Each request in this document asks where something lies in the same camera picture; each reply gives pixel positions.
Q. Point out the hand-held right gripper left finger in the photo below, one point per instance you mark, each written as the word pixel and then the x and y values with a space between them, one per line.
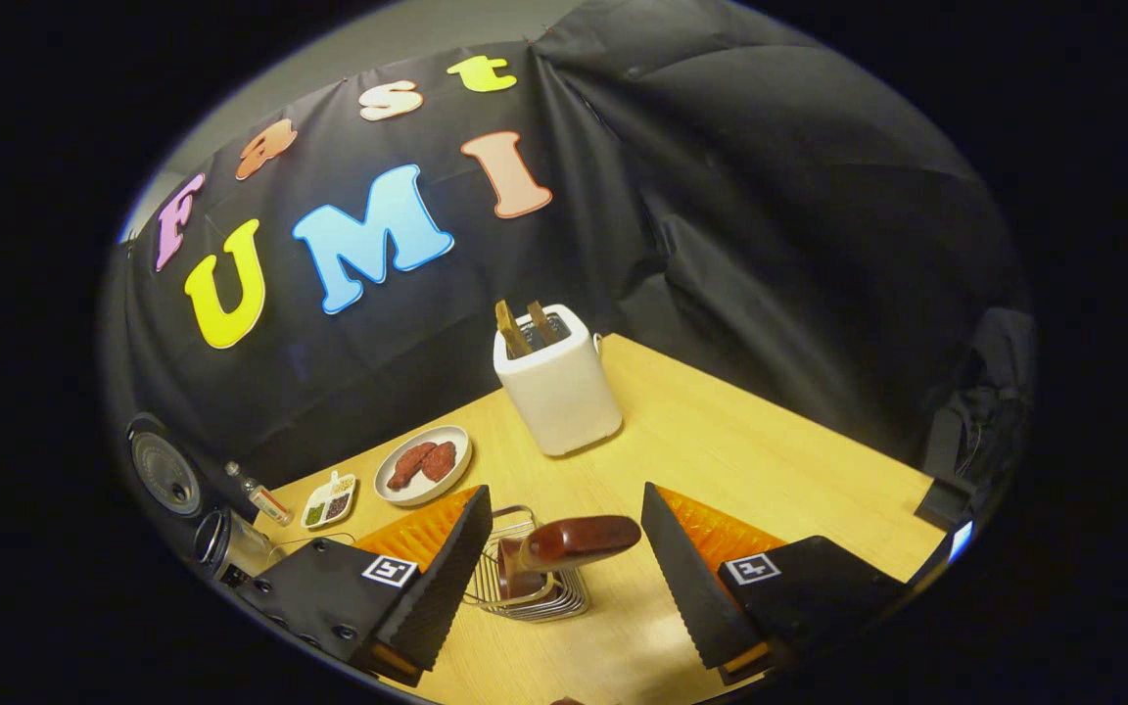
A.
pixel 442 587

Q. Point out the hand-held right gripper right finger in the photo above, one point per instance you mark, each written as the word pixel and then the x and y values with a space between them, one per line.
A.
pixel 686 587

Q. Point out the brown wooden spoon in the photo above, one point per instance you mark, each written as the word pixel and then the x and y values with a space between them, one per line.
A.
pixel 584 539

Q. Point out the grey and silver rice cooker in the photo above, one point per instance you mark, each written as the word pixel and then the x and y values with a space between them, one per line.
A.
pixel 164 470

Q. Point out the white round plate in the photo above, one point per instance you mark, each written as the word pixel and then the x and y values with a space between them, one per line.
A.
pixel 427 493

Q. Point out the red-brown meat piece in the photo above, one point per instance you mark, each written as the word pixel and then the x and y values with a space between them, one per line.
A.
pixel 440 460
pixel 409 467

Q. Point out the white divided bean dish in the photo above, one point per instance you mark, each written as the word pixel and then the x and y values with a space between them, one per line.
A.
pixel 329 504

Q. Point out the small clear glass bottle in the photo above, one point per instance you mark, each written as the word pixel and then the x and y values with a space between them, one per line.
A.
pixel 265 501

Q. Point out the white toaster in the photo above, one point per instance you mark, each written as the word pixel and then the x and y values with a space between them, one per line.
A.
pixel 564 397

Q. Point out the brown toast slice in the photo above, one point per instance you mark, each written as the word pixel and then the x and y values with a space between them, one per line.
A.
pixel 541 323
pixel 512 331

